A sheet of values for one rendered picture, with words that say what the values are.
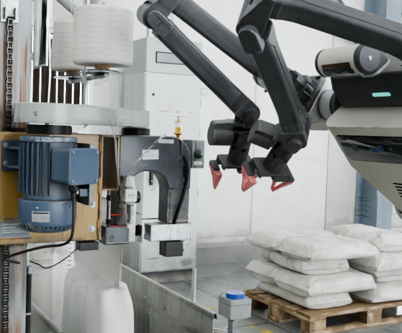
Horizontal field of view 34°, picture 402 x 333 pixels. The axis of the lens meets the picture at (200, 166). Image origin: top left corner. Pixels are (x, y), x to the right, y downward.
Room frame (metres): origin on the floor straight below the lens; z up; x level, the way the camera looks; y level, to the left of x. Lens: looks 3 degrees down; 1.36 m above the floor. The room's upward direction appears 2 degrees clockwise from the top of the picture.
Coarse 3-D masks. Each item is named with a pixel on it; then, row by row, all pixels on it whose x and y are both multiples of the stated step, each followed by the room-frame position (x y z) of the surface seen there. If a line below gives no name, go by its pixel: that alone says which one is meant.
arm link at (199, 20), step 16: (160, 0) 1.65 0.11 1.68; (176, 0) 1.66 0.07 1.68; (192, 0) 1.70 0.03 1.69; (144, 16) 1.65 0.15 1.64; (176, 16) 1.72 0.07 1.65; (192, 16) 1.70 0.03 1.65; (208, 16) 1.71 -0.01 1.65; (208, 32) 1.73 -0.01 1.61; (224, 32) 1.74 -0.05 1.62; (224, 48) 1.75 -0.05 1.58; (240, 48) 1.77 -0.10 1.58; (240, 64) 1.79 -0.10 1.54; (256, 80) 1.85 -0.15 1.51
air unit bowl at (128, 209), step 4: (124, 204) 1.93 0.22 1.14; (124, 208) 1.93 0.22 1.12; (128, 208) 1.93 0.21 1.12; (132, 208) 1.93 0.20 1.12; (124, 212) 1.93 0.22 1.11; (128, 212) 1.93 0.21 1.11; (132, 212) 1.93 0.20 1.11; (124, 216) 1.93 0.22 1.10; (128, 216) 1.93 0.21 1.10; (132, 216) 1.93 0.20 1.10; (124, 220) 1.93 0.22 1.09; (128, 220) 1.93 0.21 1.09; (132, 220) 1.93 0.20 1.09; (128, 224) 1.93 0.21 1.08
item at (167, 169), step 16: (128, 144) 1.98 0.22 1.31; (144, 144) 2.01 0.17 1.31; (160, 144) 2.03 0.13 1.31; (176, 144) 2.06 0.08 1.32; (128, 160) 1.98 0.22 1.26; (144, 160) 2.01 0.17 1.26; (160, 160) 2.03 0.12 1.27; (176, 160) 2.06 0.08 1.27; (160, 176) 2.06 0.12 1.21; (176, 176) 2.06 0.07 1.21; (112, 192) 2.01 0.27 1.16; (160, 192) 2.09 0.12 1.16; (176, 192) 2.06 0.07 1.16; (112, 208) 2.01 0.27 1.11; (160, 208) 2.09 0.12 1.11; (176, 208) 2.06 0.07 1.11
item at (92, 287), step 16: (96, 240) 2.34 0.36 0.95; (80, 256) 2.51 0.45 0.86; (96, 256) 2.33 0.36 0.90; (112, 256) 2.20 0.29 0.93; (80, 272) 2.41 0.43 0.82; (96, 272) 2.33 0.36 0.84; (112, 272) 2.19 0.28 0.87; (64, 288) 2.44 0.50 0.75; (80, 288) 2.30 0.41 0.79; (96, 288) 2.22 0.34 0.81; (112, 288) 2.21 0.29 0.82; (64, 304) 2.42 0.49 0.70; (80, 304) 2.28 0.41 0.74; (96, 304) 2.20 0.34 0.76; (112, 304) 2.20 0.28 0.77; (128, 304) 2.22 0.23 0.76; (64, 320) 2.41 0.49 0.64; (80, 320) 2.27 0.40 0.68; (96, 320) 2.19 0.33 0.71; (112, 320) 2.19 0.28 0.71; (128, 320) 2.22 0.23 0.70
